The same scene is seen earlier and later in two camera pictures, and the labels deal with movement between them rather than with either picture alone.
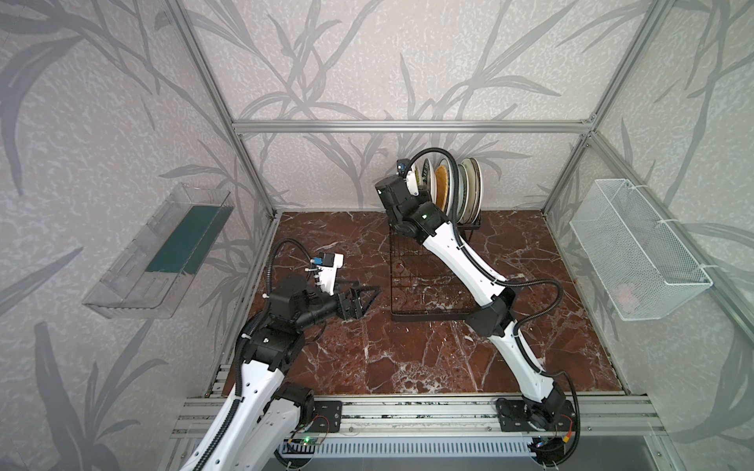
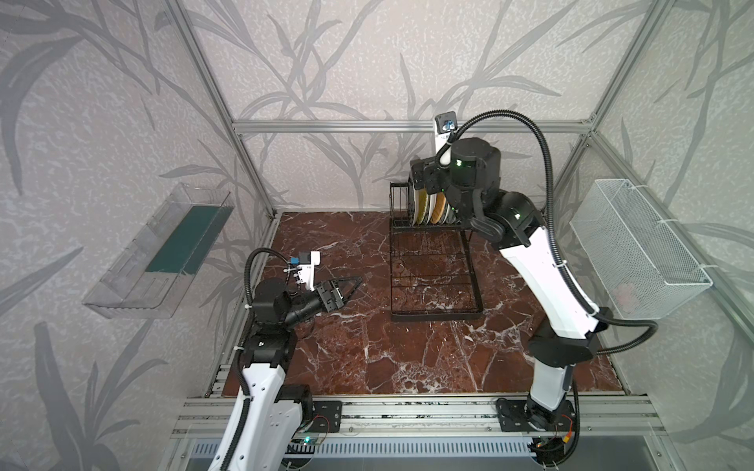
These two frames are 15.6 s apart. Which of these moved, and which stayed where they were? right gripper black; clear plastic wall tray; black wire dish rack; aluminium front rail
Moved: right gripper black
Stayed: clear plastic wall tray; aluminium front rail; black wire dish rack
